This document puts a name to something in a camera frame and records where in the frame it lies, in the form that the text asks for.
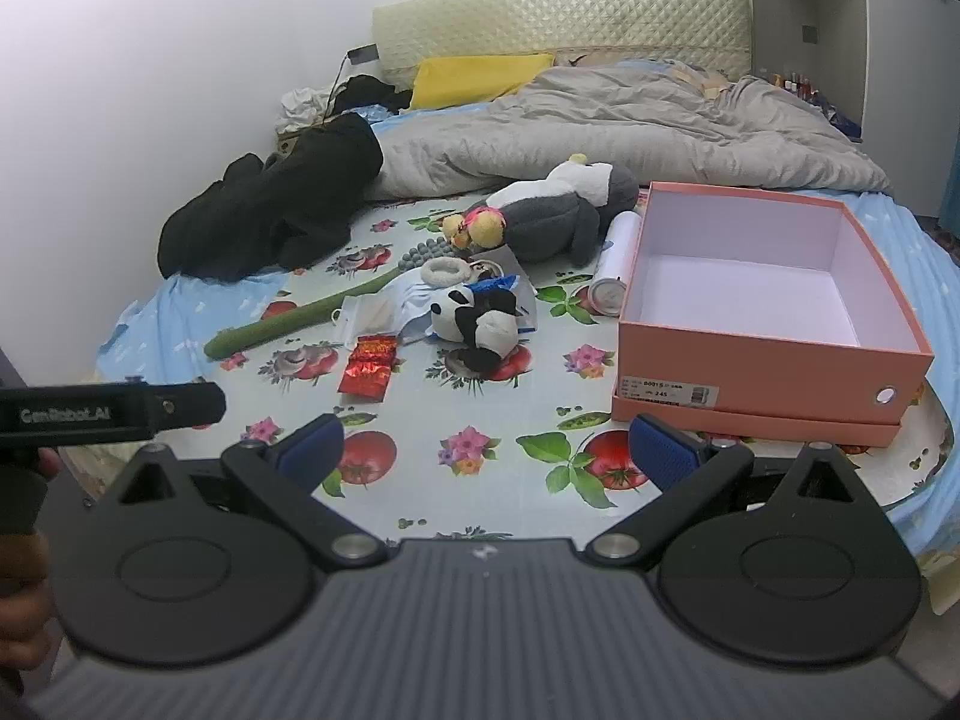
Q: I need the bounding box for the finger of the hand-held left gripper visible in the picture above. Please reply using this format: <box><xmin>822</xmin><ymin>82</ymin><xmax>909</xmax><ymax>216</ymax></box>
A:
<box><xmin>146</xmin><ymin>381</ymin><xmax>228</xmax><ymax>437</ymax></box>

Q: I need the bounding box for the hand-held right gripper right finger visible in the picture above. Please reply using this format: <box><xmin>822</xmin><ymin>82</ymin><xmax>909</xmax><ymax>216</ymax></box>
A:
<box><xmin>586</xmin><ymin>412</ymin><xmax>893</xmax><ymax>571</ymax></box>

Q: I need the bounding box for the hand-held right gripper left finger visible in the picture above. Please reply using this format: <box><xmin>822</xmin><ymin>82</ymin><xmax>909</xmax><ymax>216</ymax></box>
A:
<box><xmin>94</xmin><ymin>412</ymin><xmax>387</xmax><ymax>572</ymax></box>

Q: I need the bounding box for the red foil packet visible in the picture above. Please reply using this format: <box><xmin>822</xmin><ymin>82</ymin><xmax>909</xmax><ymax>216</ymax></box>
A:
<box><xmin>337</xmin><ymin>361</ymin><xmax>395</xmax><ymax>400</ymax></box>
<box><xmin>349</xmin><ymin>335</ymin><xmax>401</xmax><ymax>370</ymax></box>

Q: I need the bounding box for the orange cardboard box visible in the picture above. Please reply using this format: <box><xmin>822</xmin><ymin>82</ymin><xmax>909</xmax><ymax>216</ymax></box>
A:
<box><xmin>617</xmin><ymin>181</ymin><xmax>935</xmax><ymax>413</ymax></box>

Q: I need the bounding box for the blue face mask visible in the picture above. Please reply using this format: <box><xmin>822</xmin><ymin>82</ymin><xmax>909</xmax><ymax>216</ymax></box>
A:
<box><xmin>386</xmin><ymin>274</ymin><xmax>452</xmax><ymax>343</ymax></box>

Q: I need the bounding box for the panda plush toy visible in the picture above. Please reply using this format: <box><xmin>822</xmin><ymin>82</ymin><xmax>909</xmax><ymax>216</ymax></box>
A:
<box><xmin>429</xmin><ymin>286</ymin><xmax>523</xmax><ymax>373</ymax></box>

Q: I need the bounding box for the person's left hand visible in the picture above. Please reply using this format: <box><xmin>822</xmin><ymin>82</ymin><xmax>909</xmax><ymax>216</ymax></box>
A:
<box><xmin>0</xmin><ymin>448</ymin><xmax>61</xmax><ymax>672</ymax></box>

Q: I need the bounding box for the pink box lid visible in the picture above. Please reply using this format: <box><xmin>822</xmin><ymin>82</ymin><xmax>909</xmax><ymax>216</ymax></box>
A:
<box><xmin>610</xmin><ymin>382</ymin><xmax>902</xmax><ymax>449</ymax></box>

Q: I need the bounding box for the green massage brush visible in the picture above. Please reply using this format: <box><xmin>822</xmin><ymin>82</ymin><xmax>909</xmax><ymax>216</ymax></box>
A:
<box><xmin>204</xmin><ymin>236</ymin><xmax>455</xmax><ymax>361</ymax></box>

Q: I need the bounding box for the clear zip bag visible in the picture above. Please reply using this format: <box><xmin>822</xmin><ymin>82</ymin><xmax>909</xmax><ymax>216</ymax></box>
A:
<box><xmin>330</xmin><ymin>292</ymin><xmax>400</xmax><ymax>350</ymax></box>

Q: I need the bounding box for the floral printed mat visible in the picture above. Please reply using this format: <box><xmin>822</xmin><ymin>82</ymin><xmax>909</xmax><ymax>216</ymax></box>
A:
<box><xmin>97</xmin><ymin>195</ymin><xmax>938</xmax><ymax>550</ymax></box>

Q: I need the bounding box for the white spray can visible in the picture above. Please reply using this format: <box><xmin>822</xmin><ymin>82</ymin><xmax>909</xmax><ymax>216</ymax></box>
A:
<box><xmin>587</xmin><ymin>210</ymin><xmax>643</xmax><ymax>318</ymax></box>

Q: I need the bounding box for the black clothing pile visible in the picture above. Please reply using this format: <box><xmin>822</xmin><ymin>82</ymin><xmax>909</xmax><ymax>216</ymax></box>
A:
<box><xmin>156</xmin><ymin>112</ymin><xmax>385</xmax><ymax>281</ymax></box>

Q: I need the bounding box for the grey white plush toy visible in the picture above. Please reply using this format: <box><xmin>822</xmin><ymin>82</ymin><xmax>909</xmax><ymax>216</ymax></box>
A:
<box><xmin>465</xmin><ymin>154</ymin><xmax>641</xmax><ymax>268</ymax></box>

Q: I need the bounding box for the yellow pink pompom toy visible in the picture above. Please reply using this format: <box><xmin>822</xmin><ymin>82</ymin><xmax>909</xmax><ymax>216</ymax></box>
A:
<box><xmin>439</xmin><ymin>206</ymin><xmax>508</xmax><ymax>251</ymax></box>

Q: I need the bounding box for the white crumpled cloth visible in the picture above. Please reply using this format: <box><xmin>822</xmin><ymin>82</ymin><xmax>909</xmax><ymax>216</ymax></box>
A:
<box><xmin>274</xmin><ymin>86</ymin><xmax>335</xmax><ymax>135</ymax></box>

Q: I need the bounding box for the light blue bedsheet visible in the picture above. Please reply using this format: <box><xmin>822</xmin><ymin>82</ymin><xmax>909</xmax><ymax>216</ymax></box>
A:
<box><xmin>94</xmin><ymin>105</ymin><xmax>960</xmax><ymax>616</ymax></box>

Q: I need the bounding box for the grey duvet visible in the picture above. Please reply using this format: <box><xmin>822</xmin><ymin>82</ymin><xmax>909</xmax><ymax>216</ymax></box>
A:
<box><xmin>367</xmin><ymin>60</ymin><xmax>893</xmax><ymax>200</ymax></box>

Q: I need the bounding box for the black garment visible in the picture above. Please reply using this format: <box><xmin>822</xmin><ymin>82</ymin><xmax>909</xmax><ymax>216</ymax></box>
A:
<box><xmin>330</xmin><ymin>75</ymin><xmax>414</xmax><ymax>118</ymax></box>

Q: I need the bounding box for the row of small bottles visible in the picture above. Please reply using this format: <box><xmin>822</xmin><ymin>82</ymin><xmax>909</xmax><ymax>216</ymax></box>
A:
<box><xmin>771</xmin><ymin>70</ymin><xmax>827</xmax><ymax>103</ymax></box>

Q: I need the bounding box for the yellow pillow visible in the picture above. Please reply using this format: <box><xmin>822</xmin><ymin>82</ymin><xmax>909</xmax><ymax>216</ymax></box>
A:
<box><xmin>409</xmin><ymin>52</ymin><xmax>557</xmax><ymax>113</ymax></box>

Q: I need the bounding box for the patterned pillow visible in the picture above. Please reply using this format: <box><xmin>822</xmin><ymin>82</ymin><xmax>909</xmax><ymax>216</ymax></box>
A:
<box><xmin>553</xmin><ymin>47</ymin><xmax>732</xmax><ymax>98</ymax></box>

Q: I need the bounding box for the cream quilted headboard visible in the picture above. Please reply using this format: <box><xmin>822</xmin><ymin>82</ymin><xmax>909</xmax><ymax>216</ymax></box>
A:
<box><xmin>373</xmin><ymin>0</ymin><xmax>753</xmax><ymax>85</ymax></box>

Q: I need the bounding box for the white cabinet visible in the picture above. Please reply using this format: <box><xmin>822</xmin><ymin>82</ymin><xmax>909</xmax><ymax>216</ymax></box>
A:
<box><xmin>748</xmin><ymin>0</ymin><xmax>960</xmax><ymax>220</ymax></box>

